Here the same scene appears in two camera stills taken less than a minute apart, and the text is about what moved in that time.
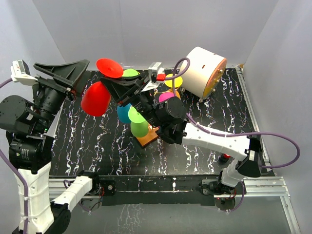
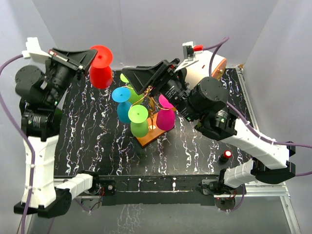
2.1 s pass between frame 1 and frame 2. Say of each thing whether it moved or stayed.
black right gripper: moved
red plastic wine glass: moved
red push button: stayed
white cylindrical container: stayed
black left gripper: moved
